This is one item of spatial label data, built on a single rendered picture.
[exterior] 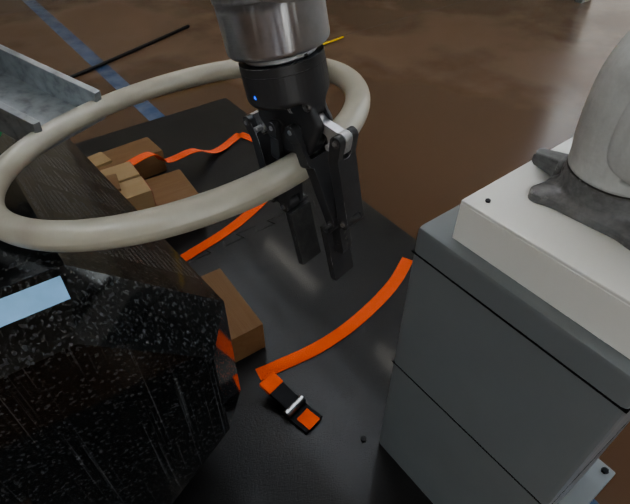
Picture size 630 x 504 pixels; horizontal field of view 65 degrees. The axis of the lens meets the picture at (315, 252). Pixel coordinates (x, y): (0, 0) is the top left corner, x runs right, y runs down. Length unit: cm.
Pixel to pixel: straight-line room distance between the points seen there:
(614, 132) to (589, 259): 17
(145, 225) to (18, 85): 57
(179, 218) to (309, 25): 19
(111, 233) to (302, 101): 20
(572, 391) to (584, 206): 27
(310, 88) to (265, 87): 4
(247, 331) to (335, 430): 39
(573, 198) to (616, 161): 10
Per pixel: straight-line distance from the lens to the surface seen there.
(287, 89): 43
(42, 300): 84
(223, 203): 45
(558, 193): 84
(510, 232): 78
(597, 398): 83
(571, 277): 76
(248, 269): 191
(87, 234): 48
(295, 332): 170
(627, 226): 82
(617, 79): 76
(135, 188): 201
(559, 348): 81
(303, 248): 56
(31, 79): 98
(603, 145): 78
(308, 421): 150
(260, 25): 41
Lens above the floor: 135
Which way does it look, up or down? 43 degrees down
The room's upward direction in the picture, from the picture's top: straight up
